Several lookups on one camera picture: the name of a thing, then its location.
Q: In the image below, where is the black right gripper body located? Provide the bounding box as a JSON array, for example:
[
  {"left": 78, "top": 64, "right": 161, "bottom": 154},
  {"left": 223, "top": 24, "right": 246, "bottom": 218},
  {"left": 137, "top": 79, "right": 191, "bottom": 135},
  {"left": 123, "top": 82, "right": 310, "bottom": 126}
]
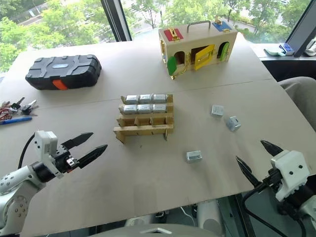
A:
[{"left": 261, "top": 168, "right": 282, "bottom": 191}]

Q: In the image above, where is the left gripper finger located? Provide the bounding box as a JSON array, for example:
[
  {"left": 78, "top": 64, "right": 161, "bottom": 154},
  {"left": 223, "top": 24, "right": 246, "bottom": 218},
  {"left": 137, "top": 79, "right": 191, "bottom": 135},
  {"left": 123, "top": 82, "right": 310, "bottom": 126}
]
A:
[
  {"left": 78, "top": 144, "right": 109, "bottom": 170},
  {"left": 61, "top": 132, "right": 94, "bottom": 150}
]

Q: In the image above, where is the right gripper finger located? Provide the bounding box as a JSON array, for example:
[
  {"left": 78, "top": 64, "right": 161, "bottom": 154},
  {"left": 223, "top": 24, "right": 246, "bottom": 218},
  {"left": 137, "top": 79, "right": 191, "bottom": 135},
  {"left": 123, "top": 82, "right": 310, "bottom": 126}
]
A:
[
  {"left": 260, "top": 139, "right": 284, "bottom": 157},
  {"left": 235, "top": 155, "right": 263, "bottom": 188}
]

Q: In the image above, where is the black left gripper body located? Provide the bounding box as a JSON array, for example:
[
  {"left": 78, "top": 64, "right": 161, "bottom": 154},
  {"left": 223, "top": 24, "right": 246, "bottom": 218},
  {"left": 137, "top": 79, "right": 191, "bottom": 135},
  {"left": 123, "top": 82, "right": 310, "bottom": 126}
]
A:
[{"left": 52, "top": 145, "right": 80, "bottom": 175}]

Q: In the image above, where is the cardboard divider rack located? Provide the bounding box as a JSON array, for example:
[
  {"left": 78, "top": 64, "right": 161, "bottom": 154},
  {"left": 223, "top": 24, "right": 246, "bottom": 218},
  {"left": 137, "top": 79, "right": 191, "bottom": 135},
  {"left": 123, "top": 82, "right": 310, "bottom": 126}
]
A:
[{"left": 113, "top": 93, "right": 174, "bottom": 145}]

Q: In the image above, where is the blue and white small box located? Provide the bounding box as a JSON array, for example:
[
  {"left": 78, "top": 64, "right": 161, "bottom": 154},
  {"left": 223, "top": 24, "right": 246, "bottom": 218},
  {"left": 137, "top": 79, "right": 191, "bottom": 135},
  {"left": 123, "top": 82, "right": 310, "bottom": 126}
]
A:
[{"left": 278, "top": 43, "right": 295, "bottom": 56}]

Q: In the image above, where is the wooden lock box with doors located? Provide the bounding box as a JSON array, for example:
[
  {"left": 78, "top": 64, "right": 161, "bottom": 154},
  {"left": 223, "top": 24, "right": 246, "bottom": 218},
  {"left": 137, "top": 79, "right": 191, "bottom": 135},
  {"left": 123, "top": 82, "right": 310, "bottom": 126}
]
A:
[{"left": 158, "top": 16, "right": 238, "bottom": 81}]

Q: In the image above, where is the white cylinder under table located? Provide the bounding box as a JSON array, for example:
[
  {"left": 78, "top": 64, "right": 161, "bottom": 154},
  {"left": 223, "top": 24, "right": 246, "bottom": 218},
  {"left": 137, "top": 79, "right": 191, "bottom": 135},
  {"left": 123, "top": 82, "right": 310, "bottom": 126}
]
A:
[{"left": 197, "top": 199, "right": 226, "bottom": 236}]

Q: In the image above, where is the bunch of silver keys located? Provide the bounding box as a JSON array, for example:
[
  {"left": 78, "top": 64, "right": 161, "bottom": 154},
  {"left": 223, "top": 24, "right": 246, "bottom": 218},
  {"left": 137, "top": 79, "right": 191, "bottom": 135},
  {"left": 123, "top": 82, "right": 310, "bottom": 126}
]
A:
[{"left": 20, "top": 99, "right": 40, "bottom": 117}]

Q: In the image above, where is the beige chair back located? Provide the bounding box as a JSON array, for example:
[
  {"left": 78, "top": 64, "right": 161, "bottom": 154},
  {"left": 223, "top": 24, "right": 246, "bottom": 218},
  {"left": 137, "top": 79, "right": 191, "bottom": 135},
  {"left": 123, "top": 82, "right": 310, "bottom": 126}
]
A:
[{"left": 278, "top": 76, "right": 316, "bottom": 130}]

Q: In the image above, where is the blue pen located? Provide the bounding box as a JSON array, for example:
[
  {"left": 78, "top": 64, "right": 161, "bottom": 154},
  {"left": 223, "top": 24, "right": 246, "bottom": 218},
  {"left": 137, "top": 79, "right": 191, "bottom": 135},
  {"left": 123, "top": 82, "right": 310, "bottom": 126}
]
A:
[{"left": 0, "top": 116, "right": 33, "bottom": 125}]

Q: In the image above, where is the black tool case orange latch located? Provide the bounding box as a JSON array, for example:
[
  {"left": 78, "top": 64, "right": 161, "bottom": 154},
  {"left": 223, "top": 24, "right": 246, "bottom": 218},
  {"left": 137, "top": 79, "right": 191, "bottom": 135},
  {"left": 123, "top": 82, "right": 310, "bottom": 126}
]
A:
[{"left": 25, "top": 54, "right": 102, "bottom": 91}]

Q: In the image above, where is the key with black head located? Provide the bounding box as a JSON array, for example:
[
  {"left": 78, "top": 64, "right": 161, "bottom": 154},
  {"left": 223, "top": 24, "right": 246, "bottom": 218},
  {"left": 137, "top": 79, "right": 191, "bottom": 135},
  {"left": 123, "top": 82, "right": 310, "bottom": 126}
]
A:
[{"left": 9, "top": 96, "right": 26, "bottom": 111}]

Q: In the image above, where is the pale green pad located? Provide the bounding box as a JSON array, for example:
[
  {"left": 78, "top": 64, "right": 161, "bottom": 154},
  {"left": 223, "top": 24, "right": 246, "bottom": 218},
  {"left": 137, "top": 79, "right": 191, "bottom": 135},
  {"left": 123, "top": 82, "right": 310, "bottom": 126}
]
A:
[{"left": 263, "top": 47, "right": 285, "bottom": 57}]

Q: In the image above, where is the grey robot torso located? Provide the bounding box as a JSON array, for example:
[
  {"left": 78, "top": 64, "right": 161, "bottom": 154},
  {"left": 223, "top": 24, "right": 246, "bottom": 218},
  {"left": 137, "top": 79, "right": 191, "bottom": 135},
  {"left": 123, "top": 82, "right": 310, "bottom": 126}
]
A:
[{"left": 87, "top": 223, "right": 226, "bottom": 237}]

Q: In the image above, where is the white object on windowsill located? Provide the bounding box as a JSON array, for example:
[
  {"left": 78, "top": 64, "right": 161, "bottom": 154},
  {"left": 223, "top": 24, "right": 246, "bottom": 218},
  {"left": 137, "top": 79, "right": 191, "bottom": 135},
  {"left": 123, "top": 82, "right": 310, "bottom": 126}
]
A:
[{"left": 304, "top": 38, "right": 316, "bottom": 57}]

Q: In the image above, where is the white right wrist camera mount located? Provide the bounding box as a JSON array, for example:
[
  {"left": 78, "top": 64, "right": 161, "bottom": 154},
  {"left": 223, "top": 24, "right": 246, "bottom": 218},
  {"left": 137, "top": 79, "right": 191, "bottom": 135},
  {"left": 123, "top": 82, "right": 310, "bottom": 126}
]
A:
[{"left": 270, "top": 149, "right": 311, "bottom": 202}]

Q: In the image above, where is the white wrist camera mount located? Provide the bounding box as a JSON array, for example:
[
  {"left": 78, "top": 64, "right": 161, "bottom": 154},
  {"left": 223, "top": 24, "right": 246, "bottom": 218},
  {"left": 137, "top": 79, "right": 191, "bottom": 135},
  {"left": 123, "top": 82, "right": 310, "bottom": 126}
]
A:
[
  {"left": 270, "top": 149, "right": 311, "bottom": 202},
  {"left": 34, "top": 130, "right": 64, "bottom": 179}
]

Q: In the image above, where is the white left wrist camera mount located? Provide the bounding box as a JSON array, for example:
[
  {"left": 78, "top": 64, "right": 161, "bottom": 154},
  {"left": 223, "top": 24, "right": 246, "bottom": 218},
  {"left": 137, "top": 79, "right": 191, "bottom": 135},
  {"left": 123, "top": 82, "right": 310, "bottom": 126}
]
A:
[{"left": 34, "top": 130, "right": 64, "bottom": 179}]

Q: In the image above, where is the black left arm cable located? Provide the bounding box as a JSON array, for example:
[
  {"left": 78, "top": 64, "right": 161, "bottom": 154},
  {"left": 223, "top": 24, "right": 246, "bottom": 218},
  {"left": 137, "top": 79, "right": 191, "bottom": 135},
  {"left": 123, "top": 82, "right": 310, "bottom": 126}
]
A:
[{"left": 18, "top": 134, "right": 36, "bottom": 170}]

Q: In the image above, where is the thin white cable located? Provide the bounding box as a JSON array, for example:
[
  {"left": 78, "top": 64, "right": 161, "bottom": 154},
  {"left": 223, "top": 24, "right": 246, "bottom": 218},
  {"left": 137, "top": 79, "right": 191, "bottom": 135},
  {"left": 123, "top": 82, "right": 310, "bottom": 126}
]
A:
[{"left": 179, "top": 206, "right": 198, "bottom": 226}]

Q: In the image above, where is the red key strap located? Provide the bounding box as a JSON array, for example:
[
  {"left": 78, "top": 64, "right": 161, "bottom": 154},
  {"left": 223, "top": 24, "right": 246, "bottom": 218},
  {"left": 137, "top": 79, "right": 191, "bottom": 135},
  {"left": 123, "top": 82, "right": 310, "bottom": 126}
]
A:
[{"left": 0, "top": 102, "right": 12, "bottom": 122}]

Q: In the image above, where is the dark window frame post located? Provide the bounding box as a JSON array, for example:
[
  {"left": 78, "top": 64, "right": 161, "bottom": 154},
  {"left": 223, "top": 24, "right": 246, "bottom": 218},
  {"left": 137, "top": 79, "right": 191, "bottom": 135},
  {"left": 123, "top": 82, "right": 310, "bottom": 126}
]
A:
[
  {"left": 283, "top": 0, "right": 316, "bottom": 58},
  {"left": 100, "top": 0, "right": 133, "bottom": 43}
]

